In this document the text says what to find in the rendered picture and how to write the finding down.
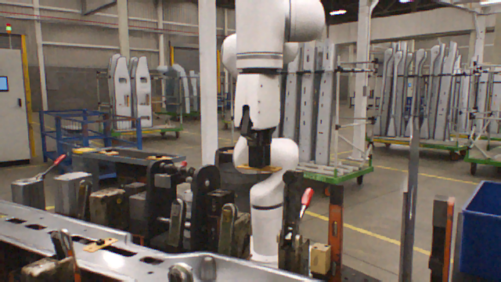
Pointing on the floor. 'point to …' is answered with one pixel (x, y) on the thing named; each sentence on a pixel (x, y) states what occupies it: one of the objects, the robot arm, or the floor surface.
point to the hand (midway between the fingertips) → (259, 155)
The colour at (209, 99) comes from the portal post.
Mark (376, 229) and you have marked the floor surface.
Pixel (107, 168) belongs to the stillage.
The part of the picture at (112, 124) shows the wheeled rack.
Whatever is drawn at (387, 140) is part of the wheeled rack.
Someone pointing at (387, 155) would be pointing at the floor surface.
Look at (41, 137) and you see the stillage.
